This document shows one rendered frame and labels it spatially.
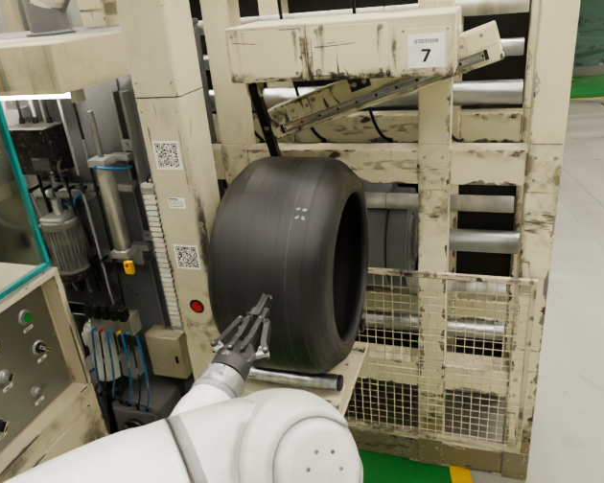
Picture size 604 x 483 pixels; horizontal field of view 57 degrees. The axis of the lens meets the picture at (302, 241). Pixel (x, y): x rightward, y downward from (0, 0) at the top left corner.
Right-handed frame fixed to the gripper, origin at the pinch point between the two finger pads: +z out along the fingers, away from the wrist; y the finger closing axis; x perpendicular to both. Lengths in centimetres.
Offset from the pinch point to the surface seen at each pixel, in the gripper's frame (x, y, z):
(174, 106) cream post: -36, 28, 30
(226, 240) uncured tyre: -10.2, 11.2, 11.2
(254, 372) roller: 34.5, 13.0, 12.4
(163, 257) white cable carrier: 6.4, 40.6, 24.8
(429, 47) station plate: -40, -30, 56
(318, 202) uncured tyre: -15.2, -8.9, 21.3
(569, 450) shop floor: 136, -84, 84
